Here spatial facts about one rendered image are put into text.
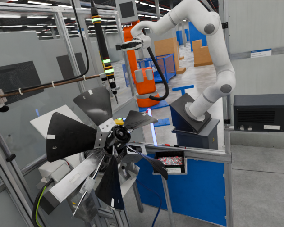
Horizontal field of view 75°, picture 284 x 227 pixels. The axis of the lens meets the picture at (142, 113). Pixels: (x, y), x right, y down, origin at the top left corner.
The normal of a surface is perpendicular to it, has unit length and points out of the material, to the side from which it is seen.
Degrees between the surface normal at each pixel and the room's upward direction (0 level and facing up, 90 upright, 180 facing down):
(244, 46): 89
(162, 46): 90
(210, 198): 90
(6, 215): 90
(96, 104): 50
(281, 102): 15
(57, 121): 71
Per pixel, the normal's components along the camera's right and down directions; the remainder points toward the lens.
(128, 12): 0.10, 0.34
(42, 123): 0.54, -0.58
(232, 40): -0.45, 0.40
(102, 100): 0.04, -0.43
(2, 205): 0.87, 0.01
